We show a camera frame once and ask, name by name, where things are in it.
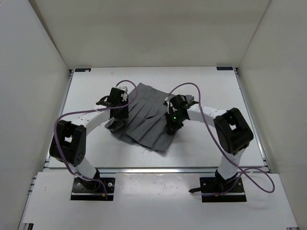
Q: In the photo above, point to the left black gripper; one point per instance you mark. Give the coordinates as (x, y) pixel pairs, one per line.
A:
(125, 114)

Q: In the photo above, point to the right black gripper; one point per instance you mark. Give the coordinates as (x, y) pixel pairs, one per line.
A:
(172, 127)

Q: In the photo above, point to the grey pleated skirt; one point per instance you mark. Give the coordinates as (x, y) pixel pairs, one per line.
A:
(146, 124)

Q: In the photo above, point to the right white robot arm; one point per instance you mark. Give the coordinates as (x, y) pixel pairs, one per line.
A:
(233, 132)

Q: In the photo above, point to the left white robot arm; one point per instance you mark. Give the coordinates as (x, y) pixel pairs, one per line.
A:
(72, 138)

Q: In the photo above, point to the left corner label sticker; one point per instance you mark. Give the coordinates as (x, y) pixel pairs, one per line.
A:
(82, 70)

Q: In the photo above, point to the corner label sticker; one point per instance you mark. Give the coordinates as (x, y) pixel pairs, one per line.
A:
(82, 70)
(224, 68)

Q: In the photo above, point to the right corner label sticker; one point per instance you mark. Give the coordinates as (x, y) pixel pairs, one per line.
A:
(224, 68)

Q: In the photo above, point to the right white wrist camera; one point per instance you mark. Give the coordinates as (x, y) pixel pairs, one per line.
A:
(168, 104)

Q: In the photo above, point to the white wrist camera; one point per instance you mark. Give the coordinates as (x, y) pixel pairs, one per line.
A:
(168, 104)
(124, 93)

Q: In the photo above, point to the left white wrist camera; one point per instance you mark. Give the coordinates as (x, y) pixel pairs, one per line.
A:
(124, 93)

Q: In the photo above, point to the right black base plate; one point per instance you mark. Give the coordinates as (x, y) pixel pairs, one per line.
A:
(215, 189)

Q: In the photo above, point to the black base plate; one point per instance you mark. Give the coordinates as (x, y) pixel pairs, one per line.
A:
(215, 189)
(93, 191)

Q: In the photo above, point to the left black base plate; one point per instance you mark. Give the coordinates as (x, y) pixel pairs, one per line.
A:
(93, 191)

